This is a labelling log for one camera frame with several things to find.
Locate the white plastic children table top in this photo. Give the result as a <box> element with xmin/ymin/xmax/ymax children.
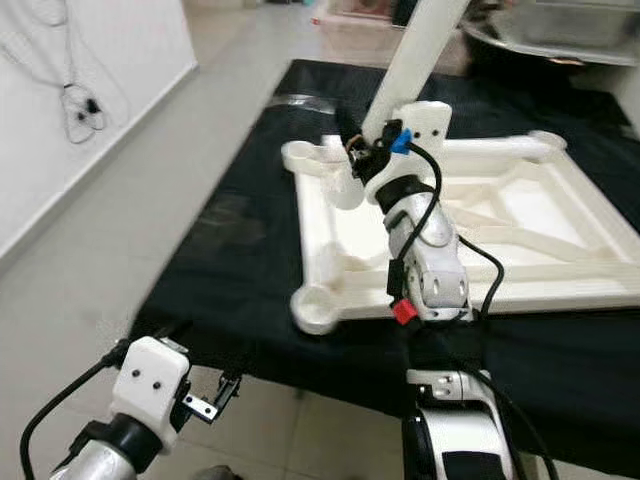
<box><xmin>280</xmin><ymin>130</ymin><xmax>640</xmax><ymax>336</ymax></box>

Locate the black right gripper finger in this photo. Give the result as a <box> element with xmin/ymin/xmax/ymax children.
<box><xmin>337</xmin><ymin>107</ymin><xmax>367</xmax><ymax>158</ymax></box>

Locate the black cable with blue plug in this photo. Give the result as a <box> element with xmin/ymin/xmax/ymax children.
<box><xmin>388</xmin><ymin>130</ymin><xmax>506</xmax><ymax>321</ymax></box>

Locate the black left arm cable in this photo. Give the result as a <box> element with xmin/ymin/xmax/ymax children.
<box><xmin>20</xmin><ymin>345</ymin><xmax>126</xmax><ymax>480</ymax></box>

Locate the black cable on wall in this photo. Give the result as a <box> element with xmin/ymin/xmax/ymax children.
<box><xmin>5</xmin><ymin>0</ymin><xmax>111</xmax><ymax>146</ymax></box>

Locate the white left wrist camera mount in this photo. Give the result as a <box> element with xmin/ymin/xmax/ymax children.
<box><xmin>110</xmin><ymin>337</ymin><xmax>191</xmax><ymax>451</ymax></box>

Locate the clear plastic film scrap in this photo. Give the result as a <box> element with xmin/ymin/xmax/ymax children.
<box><xmin>268</xmin><ymin>92</ymin><xmax>336</xmax><ymax>111</ymax></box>

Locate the patterned beige cloth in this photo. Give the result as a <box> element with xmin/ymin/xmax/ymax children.
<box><xmin>310</xmin><ymin>5</ymin><xmax>411</xmax><ymax>31</ymax></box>

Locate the black tablecloth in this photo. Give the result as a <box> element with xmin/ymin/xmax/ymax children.
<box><xmin>130</xmin><ymin>58</ymin><xmax>640</xmax><ymax>476</ymax></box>

